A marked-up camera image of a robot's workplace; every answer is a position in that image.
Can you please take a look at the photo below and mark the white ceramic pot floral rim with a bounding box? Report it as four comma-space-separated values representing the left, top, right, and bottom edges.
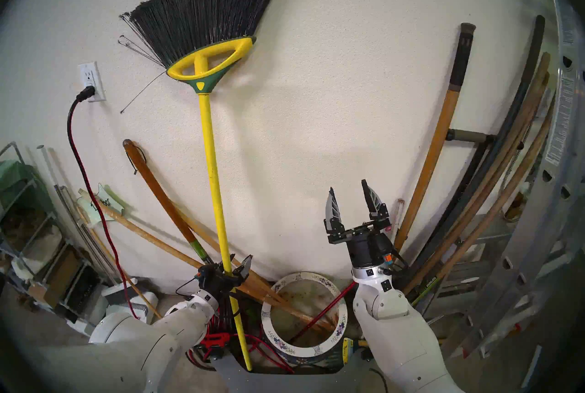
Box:
261, 272, 349, 367

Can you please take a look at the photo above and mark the white plastic pipe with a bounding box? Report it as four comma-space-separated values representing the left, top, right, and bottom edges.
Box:
37, 145, 69, 205

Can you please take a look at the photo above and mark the aluminium extension ladder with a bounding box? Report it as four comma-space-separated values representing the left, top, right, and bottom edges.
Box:
439, 0, 585, 358

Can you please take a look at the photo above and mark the pale wooden handle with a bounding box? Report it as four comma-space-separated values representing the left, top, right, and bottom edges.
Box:
176, 207, 279, 301

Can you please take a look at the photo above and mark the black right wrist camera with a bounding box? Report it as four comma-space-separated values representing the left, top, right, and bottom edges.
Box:
382, 251, 410, 270

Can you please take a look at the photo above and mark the red and black power cord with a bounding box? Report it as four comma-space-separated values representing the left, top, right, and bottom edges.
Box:
67, 86, 140, 322

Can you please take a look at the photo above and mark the thin red rod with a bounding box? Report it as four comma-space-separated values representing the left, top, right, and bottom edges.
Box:
292, 282, 357, 342

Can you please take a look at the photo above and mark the mint green paper piece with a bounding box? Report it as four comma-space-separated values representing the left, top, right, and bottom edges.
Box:
78, 184, 125, 228

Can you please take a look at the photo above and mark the metal wire shelf rack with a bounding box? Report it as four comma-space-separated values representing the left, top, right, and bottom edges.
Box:
0, 143, 99, 333

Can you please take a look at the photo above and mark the yellow handled tool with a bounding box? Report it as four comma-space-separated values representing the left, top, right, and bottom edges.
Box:
359, 338, 446, 348

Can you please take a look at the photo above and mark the silver step ladder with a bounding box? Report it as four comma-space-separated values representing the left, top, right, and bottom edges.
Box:
434, 214, 517, 306

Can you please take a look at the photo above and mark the yellow broom with black bristles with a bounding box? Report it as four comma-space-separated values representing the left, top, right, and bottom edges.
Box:
118, 0, 297, 371

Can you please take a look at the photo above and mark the dark wooden handle green band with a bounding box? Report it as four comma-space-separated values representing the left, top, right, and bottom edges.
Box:
122, 140, 215, 266

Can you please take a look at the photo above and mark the orange handle with black grip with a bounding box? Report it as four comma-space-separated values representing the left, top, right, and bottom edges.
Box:
395, 23, 476, 251

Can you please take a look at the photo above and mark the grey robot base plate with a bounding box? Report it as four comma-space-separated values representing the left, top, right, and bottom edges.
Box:
213, 353, 389, 393

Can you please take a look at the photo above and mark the white floor appliance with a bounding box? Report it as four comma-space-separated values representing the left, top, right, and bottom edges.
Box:
101, 282, 158, 338

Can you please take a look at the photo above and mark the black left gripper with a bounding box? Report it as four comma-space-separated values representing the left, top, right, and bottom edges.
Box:
201, 254, 253, 297

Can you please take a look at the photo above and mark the thin wooden stick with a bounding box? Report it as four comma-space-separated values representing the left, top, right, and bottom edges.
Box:
75, 205, 163, 319

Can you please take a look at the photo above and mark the grey grip crossbar handle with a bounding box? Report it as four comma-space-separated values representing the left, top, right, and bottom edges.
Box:
446, 129, 495, 145

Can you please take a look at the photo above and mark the long curved wooden handle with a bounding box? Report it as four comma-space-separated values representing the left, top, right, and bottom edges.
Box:
425, 72, 550, 281
404, 111, 553, 294
418, 52, 551, 278

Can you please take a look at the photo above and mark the bundle of metal rods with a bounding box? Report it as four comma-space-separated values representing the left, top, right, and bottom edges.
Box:
54, 185, 119, 283

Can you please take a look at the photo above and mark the black reel with red cable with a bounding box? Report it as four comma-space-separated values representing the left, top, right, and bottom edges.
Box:
185, 301, 298, 374

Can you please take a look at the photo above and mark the long black curved handle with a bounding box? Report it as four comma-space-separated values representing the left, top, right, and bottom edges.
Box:
411, 15, 546, 272

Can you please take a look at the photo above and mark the white wall outlet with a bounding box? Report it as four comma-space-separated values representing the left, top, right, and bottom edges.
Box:
78, 62, 106, 103

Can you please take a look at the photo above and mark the hanging metal chain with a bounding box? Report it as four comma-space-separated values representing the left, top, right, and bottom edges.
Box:
500, 120, 533, 196

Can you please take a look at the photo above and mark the brown cardboard box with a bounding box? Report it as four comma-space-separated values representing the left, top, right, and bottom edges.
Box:
30, 248, 83, 308

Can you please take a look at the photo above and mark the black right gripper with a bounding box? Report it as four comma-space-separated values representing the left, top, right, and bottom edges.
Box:
324, 179, 397, 270

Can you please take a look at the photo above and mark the green black labelled tool shaft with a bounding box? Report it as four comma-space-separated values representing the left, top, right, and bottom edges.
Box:
409, 276, 443, 306

